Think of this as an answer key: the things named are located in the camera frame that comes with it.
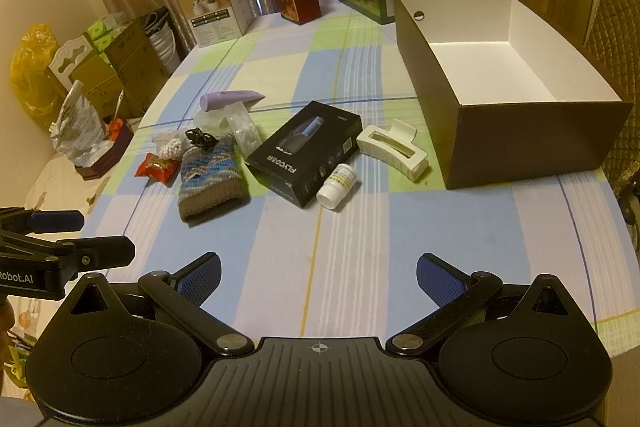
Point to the black shaver box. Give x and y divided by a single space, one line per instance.
295 160

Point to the green tissue packs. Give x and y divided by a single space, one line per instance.
104 32

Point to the white cut-out cardboard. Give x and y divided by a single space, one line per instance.
68 57

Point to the brown cardboard storage box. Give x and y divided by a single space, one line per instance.
505 95

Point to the white hair claw clip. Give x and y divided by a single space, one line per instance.
395 147

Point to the person's left hand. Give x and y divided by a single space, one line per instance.
7 321

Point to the red snack packet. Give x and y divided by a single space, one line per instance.
157 169

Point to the clear plastic toothpick case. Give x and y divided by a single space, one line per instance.
243 129

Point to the purple cream tube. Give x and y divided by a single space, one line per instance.
220 99

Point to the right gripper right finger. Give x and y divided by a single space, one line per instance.
459 298

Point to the yellow plastic bag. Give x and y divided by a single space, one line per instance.
34 86

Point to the white product box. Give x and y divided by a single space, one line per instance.
216 21

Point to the white pill bottle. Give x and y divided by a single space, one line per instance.
337 186

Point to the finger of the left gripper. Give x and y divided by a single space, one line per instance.
94 253
25 221

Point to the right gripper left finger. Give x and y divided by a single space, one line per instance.
180 295

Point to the quilted chair cushion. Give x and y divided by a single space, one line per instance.
614 39

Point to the crumpled silver bag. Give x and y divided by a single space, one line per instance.
79 133

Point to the dark wooden tray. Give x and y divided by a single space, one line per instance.
119 136

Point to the bag of cotton swabs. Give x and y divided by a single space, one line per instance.
170 145

